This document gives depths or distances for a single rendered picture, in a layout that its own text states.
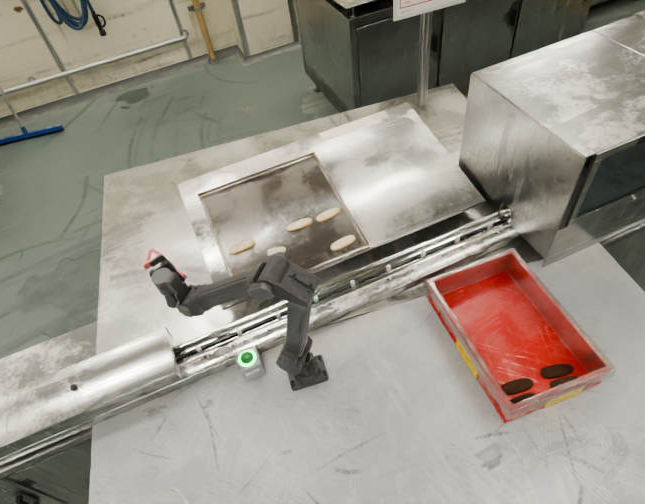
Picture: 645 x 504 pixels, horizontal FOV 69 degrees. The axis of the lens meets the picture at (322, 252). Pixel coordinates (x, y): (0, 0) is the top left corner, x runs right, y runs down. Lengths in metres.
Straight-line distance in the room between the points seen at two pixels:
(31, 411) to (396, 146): 1.57
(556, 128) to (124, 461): 1.58
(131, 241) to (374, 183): 1.03
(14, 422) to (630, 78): 2.13
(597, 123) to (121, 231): 1.78
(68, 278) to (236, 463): 2.18
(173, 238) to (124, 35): 3.15
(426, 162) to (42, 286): 2.49
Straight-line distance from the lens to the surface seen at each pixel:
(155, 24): 4.91
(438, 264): 1.68
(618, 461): 1.53
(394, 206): 1.80
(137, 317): 1.82
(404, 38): 3.28
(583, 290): 1.77
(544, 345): 1.61
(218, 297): 1.25
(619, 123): 1.61
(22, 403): 1.73
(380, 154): 1.96
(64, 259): 3.50
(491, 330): 1.60
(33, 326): 3.25
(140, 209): 2.21
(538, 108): 1.61
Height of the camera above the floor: 2.18
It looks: 50 degrees down
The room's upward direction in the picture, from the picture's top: 10 degrees counter-clockwise
